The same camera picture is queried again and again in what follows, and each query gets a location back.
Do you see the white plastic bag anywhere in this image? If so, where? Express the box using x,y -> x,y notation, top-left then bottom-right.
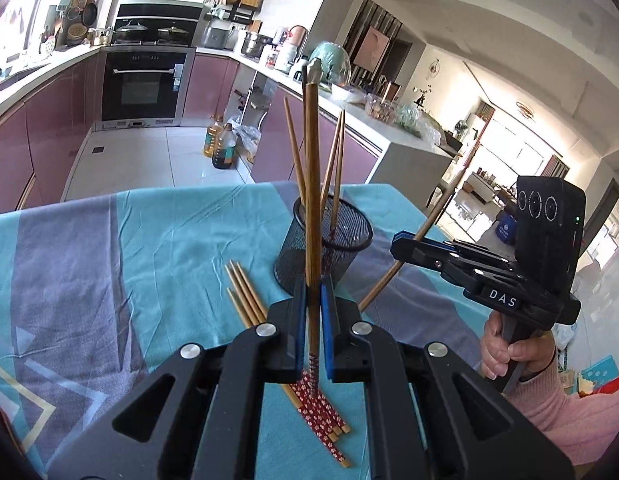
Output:
234,122 -> 263,163

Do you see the black built-in stove oven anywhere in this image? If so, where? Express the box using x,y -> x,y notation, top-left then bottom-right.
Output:
100,1 -> 206,131

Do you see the teal grey printed tablecloth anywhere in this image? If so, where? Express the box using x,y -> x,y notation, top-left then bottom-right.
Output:
0,182 -> 483,480

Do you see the plastic bag of greens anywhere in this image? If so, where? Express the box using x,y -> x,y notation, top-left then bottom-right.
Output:
394,105 -> 443,143

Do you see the person's right hand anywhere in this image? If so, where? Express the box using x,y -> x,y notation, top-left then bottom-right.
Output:
479,316 -> 558,382

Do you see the pink kettle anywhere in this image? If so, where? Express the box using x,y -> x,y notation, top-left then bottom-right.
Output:
288,25 -> 309,58

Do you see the dark oil bottle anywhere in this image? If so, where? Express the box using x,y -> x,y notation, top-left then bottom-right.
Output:
212,122 -> 239,170

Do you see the clear food container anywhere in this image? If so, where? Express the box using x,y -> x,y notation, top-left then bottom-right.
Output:
365,92 -> 397,123

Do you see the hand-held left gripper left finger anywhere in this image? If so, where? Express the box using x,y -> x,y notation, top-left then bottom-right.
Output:
44,277 -> 310,480

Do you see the steel pot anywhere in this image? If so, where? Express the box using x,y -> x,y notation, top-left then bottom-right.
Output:
240,30 -> 271,58

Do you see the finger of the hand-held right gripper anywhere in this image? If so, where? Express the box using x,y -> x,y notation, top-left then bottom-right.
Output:
419,237 -> 515,263
391,231 -> 521,287

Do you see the white kitchen counter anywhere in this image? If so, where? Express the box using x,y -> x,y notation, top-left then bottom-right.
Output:
0,42 -> 453,206

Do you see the black mesh utensil holder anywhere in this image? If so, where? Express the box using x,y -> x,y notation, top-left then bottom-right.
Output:
274,195 -> 374,295

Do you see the framed wall picture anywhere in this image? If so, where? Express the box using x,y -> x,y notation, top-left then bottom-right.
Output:
353,25 -> 390,68

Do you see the white jug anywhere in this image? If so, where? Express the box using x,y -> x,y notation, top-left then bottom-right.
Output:
274,42 -> 298,75

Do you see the white bowl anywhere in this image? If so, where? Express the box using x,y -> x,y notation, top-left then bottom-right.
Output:
330,84 -> 365,103

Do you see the person's right forearm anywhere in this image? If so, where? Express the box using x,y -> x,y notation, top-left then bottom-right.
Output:
503,352 -> 619,467

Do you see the pink base cabinet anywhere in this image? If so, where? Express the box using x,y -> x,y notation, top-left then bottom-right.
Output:
182,52 -> 240,121
0,50 -> 103,211
250,67 -> 383,183

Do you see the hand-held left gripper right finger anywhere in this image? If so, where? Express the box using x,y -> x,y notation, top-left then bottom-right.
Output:
320,284 -> 576,480

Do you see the wok with glass lid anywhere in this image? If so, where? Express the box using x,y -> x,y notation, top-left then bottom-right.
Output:
157,22 -> 191,43
113,19 -> 149,43

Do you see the kitchen window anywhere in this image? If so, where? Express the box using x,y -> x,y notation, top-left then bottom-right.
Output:
0,0 -> 58,68

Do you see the black wall rack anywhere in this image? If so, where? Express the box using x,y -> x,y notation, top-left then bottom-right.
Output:
210,0 -> 266,23

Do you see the green domed appliance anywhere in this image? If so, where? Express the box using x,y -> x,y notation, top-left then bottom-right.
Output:
308,42 -> 351,86

